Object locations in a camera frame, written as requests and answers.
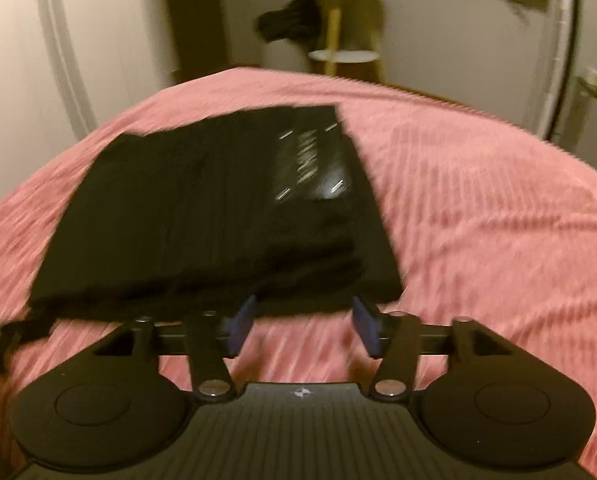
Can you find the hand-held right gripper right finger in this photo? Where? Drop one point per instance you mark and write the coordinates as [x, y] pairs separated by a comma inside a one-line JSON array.
[[366, 329]]

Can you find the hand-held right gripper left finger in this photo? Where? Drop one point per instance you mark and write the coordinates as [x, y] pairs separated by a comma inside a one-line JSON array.
[[241, 326]]

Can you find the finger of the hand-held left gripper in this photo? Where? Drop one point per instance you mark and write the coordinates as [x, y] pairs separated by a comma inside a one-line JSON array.
[[13, 335]]

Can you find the black pants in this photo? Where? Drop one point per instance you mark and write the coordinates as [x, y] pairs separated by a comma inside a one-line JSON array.
[[203, 210]]

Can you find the pink ribbed blanket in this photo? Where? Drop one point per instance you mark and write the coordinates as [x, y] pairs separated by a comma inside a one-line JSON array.
[[478, 235]]

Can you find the white round bin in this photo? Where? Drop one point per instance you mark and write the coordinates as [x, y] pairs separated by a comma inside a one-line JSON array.
[[286, 55]]

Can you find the yellow wooden side table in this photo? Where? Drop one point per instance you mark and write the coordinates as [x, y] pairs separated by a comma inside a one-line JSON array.
[[346, 25]]

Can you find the black cloth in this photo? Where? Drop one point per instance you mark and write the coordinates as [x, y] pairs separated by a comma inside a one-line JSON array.
[[293, 20]]

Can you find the dark wooden door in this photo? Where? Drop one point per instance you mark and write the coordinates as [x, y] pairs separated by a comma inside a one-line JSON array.
[[193, 15]]

